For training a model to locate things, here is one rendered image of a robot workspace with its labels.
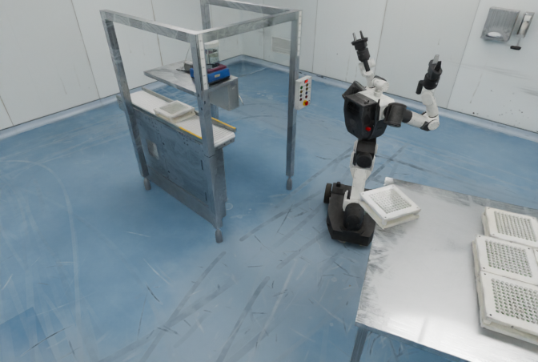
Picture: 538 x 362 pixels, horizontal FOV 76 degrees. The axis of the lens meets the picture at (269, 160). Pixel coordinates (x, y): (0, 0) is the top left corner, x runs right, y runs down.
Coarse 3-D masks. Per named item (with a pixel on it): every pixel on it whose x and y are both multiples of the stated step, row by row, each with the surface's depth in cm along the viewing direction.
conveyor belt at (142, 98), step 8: (136, 96) 328; (144, 96) 328; (152, 96) 328; (144, 104) 312; (152, 104) 312; (160, 104) 312; (152, 112) 298; (184, 120) 285; (192, 120) 285; (184, 128) 273; (192, 128) 274; (200, 128) 274; (216, 128) 274; (224, 128) 274; (200, 136) 263; (216, 136) 263; (224, 136) 263; (232, 136) 267; (216, 144) 256
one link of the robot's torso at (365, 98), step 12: (348, 96) 241; (360, 96) 241; (372, 96) 240; (384, 96) 241; (348, 108) 249; (360, 108) 231; (372, 108) 233; (384, 108) 233; (348, 120) 249; (360, 120) 234; (372, 120) 237; (360, 132) 242; (372, 132) 243
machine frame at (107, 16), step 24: (216, 0) 310; (144, 24) 228; (192, 48) 205; (120, 72) 286; (288, 96) 300; (288, 120) 313; (288, 144) 326; (144, 168) 340; (216, 168) 255; (288, 168) 340; (216, 192) 265; (216, 216) 276; (216, 240) 293
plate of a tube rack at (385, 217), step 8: (392, 184) 208; (368, 192) 202; (400, 192) 202; (368, 200) 196; (408, 200) 196; (376, 208) 190; (408, 208) 190; (416, 208) 190; (384, 216) 185; (392, 216) 185; (400, 216) 186
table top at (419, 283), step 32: (416, 192) 213; (448, 192) 213; (416, 224) 190; (448, 224) 190; (480, 224) 190; (384, 256) 171; (416, 256) 171; (448, 256) 171; (384, 288) 155; (416, 288) 155; (448, 288) 155; (384, 320) 143; (416, 320) 143; (448, 320) 143; (448, 352) 132; (480, 352) 132; (512, 352) 132
